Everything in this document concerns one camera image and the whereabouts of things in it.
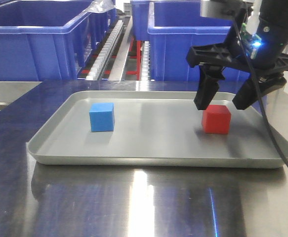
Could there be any blue bin behind right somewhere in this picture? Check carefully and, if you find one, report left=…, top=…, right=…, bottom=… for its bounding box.
left=130, top=0, right=152, bottom=41

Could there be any black cable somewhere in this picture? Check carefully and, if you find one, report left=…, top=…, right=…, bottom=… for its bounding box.
left=232, top=8, right=288, bottom=187

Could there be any blue cube block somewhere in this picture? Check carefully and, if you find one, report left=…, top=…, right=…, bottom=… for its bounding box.
left=89, top=103, right=115, bottom=132

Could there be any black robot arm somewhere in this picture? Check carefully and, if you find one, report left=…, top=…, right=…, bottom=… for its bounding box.
left=186, top=0, right=288, bottom=110

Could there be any right white roller track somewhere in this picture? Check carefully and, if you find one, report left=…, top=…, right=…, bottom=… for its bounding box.
left=140, top=41, right=150, bottom=81

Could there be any red cube block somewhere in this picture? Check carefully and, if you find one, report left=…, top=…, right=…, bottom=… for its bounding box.
left=202, top=105, right=231, bottom=135

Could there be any grey metal tray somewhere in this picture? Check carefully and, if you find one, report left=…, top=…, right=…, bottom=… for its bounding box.
left=27, top=91, right=283, bottom=168

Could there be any blue plastic bin right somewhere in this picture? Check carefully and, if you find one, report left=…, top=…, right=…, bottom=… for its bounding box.
left=147, top=1, right=268, bottom=82

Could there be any blue plastic bin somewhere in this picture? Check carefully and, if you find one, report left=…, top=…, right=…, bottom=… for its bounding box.
left=0, top=0, right=110, bottom=81
left=147, top=1, right=268, bottom=82

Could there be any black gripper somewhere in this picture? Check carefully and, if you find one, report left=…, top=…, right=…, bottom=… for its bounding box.
left=186, top=9, right=288, bottom=110

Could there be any white roller track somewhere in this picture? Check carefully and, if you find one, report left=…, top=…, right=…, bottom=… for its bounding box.
left=140, top=41, right=150, bottom=81
left=85, top=20, right=123, bottom=80

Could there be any blue plastic bin left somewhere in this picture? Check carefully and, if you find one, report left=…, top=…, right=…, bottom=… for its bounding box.
left=0, top=0, right=110, bottom=81

